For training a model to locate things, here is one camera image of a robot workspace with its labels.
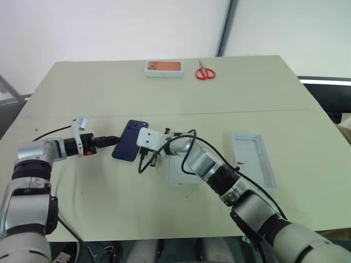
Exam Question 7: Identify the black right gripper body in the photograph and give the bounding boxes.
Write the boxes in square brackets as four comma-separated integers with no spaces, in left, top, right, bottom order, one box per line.
[138,147,158,168]

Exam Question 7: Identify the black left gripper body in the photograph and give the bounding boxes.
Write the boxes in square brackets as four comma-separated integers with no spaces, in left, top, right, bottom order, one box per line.
[81,133,98,157]

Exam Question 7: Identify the dark blue smartphone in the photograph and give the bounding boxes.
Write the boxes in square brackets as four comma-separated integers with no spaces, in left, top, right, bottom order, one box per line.
[111,119,150,163]

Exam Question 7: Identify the white phone box base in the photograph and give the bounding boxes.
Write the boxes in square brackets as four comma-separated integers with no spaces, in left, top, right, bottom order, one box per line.
[168,157,205,187]

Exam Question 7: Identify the white phone box lid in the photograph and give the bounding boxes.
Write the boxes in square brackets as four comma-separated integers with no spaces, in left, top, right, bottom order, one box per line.
[231,131,278,191]

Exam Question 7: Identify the orange print phone box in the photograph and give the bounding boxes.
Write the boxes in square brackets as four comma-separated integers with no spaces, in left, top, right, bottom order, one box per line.
[144,60,184,79]

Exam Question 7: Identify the black sneaker with white marks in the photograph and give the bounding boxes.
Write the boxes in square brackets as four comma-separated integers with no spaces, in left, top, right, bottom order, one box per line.
[51,242,80,263]

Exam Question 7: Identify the black furniture with white strip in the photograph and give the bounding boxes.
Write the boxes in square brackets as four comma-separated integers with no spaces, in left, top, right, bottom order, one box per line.
[297,75,351,124]

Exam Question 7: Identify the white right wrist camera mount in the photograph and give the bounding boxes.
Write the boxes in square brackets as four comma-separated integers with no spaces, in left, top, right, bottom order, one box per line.
[135,127,166,152]

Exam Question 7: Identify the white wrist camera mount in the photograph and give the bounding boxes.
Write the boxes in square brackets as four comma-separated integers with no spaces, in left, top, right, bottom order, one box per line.
[135,127,166,152]
[70,114,90,157]

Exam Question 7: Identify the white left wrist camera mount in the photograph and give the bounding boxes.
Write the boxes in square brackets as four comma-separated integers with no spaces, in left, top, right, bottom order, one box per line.
[70,114,90,157]

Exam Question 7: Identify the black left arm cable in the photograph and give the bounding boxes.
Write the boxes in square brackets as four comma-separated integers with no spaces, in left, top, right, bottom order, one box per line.
[32,124,83,263]

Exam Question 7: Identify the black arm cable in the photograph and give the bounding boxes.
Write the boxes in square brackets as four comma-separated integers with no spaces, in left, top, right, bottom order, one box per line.
[32,124,83,263]
[137,128,288,220]

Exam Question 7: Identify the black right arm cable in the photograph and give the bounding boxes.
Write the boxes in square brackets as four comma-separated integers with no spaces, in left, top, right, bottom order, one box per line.
[137,128,288,220]

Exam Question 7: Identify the grey metal frame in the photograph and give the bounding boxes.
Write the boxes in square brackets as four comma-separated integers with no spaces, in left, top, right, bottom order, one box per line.
[0,73,31,107]

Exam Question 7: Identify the red handled scissors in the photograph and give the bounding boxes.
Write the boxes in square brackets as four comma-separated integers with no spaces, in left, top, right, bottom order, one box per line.
[195,59,216,82]

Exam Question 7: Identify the dark upright window post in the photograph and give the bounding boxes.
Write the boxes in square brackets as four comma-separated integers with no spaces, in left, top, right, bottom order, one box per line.
[216,0,240,56]

